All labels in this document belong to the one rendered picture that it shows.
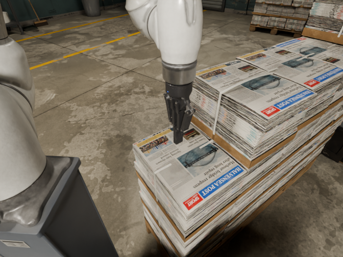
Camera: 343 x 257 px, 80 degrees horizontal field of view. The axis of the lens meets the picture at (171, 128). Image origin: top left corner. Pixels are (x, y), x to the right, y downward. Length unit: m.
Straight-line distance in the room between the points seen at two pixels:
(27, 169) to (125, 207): 1.22
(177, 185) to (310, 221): 1.29
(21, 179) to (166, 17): 0.44
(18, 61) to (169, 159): 0.54
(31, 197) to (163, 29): 0.46
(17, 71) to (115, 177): 1.36
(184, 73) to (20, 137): 0.37
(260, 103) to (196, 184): 0.34
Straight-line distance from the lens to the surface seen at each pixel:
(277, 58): 1.12
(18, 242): 0.65
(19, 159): 0.48
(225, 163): 0.80
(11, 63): 0.60
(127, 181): 1.78
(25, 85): 0.61
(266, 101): 0.73
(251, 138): 0.72
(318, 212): 1.92
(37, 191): 0.55
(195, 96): 0.87
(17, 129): 0.47
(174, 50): 0.49
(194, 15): 0.48
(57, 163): 0.60
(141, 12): 0.59
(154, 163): 0.78
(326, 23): 1.50
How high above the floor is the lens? 1.42
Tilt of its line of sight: 40 degrees down
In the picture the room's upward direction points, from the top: straight up
